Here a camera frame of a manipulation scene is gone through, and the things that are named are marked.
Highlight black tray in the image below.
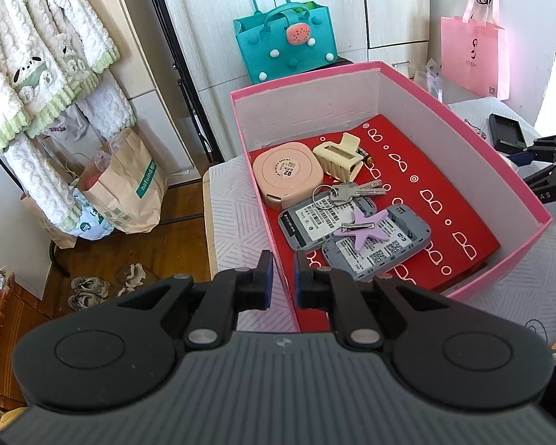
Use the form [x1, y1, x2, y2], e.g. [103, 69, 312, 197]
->
[488, 112, 529, 154]

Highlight plain brown paper bag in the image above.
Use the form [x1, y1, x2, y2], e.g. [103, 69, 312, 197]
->
[21, 192, 79, 248]

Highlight beige fluffy slipper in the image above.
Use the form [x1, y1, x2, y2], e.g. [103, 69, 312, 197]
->
[116, 263, 160, 297]

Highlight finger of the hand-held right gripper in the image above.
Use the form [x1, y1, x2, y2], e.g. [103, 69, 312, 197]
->
[510, 132, 556, 170]

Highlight grey white sneaker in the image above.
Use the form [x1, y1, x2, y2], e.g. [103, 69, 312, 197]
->
[69, 292, 106, 312]
[71, 276, 112, 296]

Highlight grey pocket router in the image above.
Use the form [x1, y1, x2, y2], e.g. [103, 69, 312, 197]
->
[278, 192, 378, 253]
[321, 203, 433, 283]

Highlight brown paper bag green print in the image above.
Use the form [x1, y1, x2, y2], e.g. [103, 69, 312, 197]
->
[81, 127, 170, 235]

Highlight white bag purple print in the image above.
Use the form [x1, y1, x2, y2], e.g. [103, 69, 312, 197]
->
[46, 102, 103, 158]

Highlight clear plastic bag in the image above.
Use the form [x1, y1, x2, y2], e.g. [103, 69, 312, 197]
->
[414, 58, 446, 103]

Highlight purple star hair clip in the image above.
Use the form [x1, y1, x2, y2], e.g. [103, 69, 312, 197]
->
[334, 208, 390, 257]

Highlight pink tote bag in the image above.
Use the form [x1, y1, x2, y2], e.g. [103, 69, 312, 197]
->
[440, 0, 510, 101]

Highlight cream hair claw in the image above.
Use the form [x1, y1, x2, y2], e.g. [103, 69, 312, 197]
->
[312, 132, 364, 182]

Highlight white wardrobe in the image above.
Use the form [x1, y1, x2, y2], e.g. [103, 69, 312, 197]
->
[158, 0, 431, 168]

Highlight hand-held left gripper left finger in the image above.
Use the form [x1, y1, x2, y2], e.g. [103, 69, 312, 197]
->
[116, 249, 275, 352]

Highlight pink cardboard box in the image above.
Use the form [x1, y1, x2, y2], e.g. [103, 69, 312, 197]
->
[230, 61, 553, 332]

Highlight white fluffy pajama top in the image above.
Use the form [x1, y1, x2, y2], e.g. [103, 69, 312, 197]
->
[0, 0, 121, 151]

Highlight silver key bunch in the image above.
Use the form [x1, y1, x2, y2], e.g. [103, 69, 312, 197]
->
[311, 180, 389, 207]

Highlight white fluffy pajama pants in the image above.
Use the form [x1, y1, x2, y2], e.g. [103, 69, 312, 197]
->
[2, 74, 135, 223]

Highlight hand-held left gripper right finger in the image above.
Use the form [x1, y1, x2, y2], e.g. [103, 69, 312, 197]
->
[294, 250, 459, 352]

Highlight pink round compact case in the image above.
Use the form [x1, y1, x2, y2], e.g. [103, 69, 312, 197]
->
[252, 144, 325, 211]

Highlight teal felt handbag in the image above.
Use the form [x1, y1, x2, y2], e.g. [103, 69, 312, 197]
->
[233, 0, 339, 86]

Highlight wooden nightstand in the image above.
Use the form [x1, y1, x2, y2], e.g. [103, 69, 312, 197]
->
[0, 271, 52, 422]

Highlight white plastic bag green print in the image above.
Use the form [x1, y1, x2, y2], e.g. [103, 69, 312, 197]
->
[69, 181, 116, 242]

